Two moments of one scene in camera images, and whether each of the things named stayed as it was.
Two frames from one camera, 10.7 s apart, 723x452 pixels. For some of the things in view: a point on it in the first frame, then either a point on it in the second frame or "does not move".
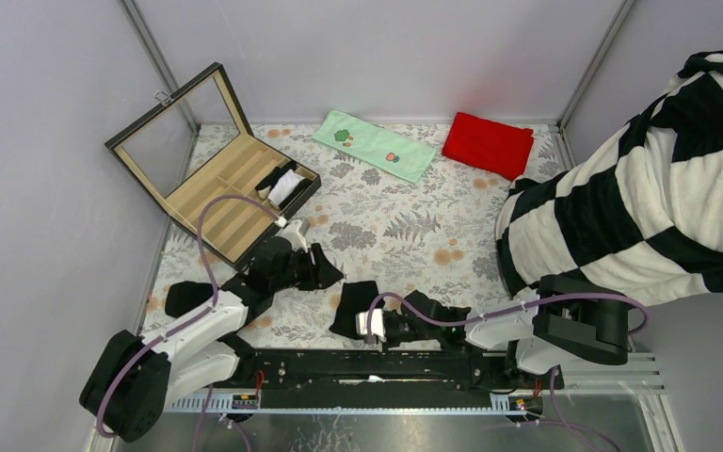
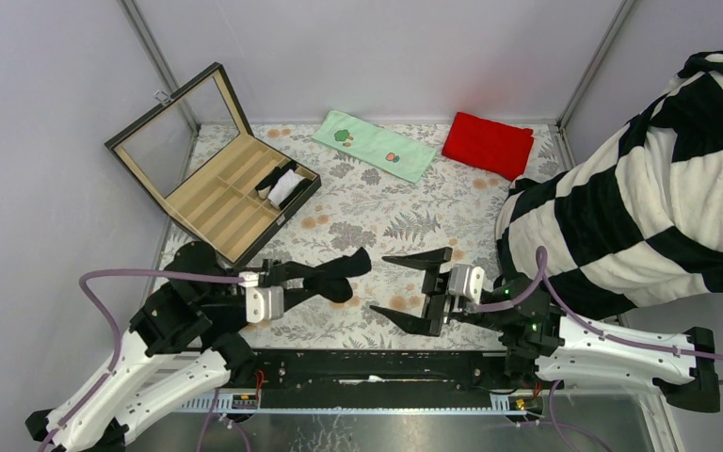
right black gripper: [388, 339] → [434, 285]
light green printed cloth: [375, 146] does not move
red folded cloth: [495, 149] does not move
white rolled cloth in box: [284, 186] does not move
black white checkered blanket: [670, 209] does not move
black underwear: [355, 297] → [329, 279]
